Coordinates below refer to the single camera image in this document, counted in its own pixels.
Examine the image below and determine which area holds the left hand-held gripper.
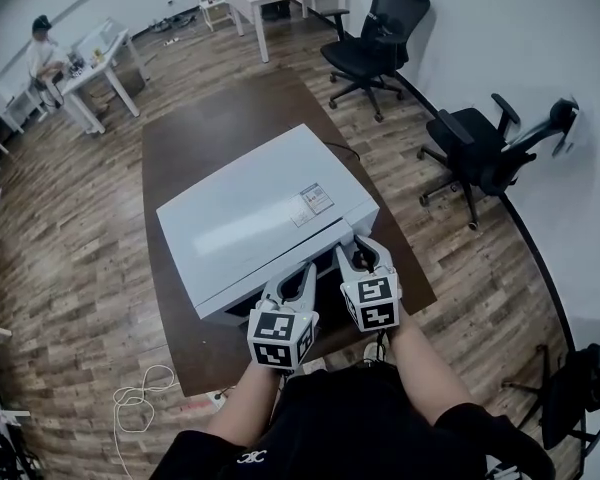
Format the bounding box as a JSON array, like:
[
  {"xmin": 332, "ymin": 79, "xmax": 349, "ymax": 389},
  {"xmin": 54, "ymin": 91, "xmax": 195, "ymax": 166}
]
[{"xmin": 247, "ymin": 261, "xmax": 318, "ymax": 372}]

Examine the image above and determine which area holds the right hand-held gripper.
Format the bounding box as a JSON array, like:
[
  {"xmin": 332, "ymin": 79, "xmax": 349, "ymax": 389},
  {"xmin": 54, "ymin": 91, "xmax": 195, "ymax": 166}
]
[{"xmin": 333, "ymin": 235, "xmax": 402, "ymax": 334}]

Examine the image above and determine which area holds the white microwave door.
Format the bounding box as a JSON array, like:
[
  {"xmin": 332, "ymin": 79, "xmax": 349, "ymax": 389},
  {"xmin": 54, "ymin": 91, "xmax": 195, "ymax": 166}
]
[{"xmin": 194, "ymin": 221, "xmax": 356, "ymax": 329}]

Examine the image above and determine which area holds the person's left forearm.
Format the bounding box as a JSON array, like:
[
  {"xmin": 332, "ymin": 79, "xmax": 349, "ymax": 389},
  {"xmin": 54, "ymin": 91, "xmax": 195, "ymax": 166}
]
[{"xmin": 207, "ymin": 360, "xmax": 284, "ymax": 447}]

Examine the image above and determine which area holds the person's right forearm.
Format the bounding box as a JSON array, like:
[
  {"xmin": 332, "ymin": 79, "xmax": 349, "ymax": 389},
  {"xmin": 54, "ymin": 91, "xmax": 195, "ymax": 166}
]
[{"xmin": 387, "ymin": 302, "xmax": 476, "ymax": 427}]

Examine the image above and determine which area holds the white microwave housing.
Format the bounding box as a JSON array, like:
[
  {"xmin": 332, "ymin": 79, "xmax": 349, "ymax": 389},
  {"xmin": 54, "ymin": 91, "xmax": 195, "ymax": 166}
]
[{"xmin": 155, "ymin": 122, "xmax": 381, "ymax": 314}]

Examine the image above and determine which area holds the person's right white shoe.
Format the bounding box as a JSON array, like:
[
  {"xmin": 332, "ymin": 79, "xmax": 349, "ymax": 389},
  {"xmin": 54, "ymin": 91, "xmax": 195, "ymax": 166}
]
[{"xmin": 362, "ymin": 340, "xmax": 389, "ymax": 364}]

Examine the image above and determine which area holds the person's black shirt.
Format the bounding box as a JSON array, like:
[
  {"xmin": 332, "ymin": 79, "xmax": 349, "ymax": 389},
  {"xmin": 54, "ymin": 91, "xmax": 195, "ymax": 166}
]
[{"xmin": 149, "ymin": 365, "xmax": 556, "ymax": 480}]

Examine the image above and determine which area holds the black office chair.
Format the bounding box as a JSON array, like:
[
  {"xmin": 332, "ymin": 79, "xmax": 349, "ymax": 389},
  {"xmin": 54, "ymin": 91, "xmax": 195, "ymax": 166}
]
[
  {"xmin": 319, "ymin": 0, "xmax": 431, "ymax": 123},
  {"xmin": 417, "ymin": 92, "xmax": 580, "ymax": 232},
  {"xmin": 502, "ymin": 338, "xmax": 600, "ymax": 462}
]

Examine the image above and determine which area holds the dark brown table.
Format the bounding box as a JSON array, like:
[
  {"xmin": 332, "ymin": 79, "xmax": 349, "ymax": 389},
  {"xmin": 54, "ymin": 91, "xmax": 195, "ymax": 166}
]
[{"xmin": 140, "ymin": 65, "xmax": 439, "ymax": 398}]

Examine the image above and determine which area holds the white desk with clutter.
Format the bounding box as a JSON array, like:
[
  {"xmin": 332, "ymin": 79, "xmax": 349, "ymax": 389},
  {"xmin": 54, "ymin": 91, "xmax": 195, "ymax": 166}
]
[{"xmin": 59, "ymin": 17, "xmax": 149, "ymax": 135}]

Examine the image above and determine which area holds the small white side table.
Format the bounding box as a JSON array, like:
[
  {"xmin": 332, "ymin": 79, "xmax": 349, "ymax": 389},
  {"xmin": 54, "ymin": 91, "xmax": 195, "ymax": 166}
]
[{"xmin": 198, "ymin": 0, "xmax": 236, "ymax": 33}]

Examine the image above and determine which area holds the low white desk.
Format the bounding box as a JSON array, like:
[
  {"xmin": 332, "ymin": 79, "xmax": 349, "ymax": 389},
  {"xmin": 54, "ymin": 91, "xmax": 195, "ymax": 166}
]
[{"xmin": 0, "ymin": 80, "xmax": 49, "ymax": 137}]

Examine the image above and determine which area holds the coiled white floor cable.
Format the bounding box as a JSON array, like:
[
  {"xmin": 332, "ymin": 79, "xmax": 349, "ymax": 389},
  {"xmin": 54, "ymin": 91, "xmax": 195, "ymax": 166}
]
[{"xmin": 112, "ymin": 364, "xmax": 176, "ymax": 480}]

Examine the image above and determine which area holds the white wall box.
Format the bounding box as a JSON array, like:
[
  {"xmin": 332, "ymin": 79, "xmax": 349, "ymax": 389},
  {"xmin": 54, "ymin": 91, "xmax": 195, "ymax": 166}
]
[{"xmin": 554, "ymin": 112, "xmax": 589, "ymax": 157}]

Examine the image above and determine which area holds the pile of floor cables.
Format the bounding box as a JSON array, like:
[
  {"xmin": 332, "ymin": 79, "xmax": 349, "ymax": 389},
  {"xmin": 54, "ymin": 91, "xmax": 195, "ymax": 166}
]
[{"xmin": 149, "ymin": 12, "xmax": 199, "ymax": 34}]

